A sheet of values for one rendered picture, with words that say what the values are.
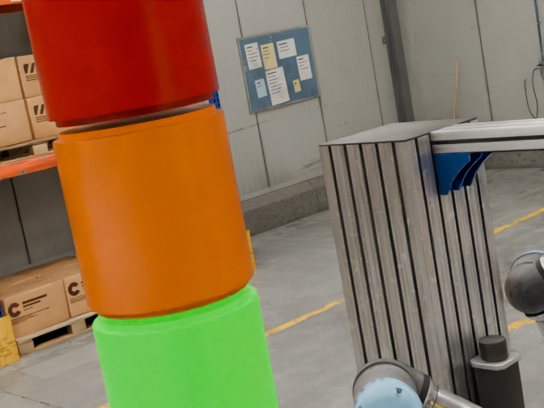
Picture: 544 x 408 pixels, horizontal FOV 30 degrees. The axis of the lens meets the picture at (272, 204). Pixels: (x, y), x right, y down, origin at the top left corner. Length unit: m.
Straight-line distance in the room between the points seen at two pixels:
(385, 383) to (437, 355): 0.38
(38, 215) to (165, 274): 10.14
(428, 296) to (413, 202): 0.20
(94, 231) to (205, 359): 0.05
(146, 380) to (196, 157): 0.06
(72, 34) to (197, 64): 0.03
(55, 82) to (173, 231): 0.05
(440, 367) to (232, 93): 9.91
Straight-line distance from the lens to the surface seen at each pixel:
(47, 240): 10.47
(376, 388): 1.78
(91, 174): 0.28
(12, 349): 8.74
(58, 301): 9.08
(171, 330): 0.28
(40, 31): 0.28
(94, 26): 0.27
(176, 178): 0.27
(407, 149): 2.06
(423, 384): 1.94
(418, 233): 2.09
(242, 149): 11.97
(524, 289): 2.34
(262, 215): 11.98
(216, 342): 0.28
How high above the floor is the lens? 2.29
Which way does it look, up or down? 10 degrees down
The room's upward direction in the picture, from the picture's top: 10 degrees counter-clockwise
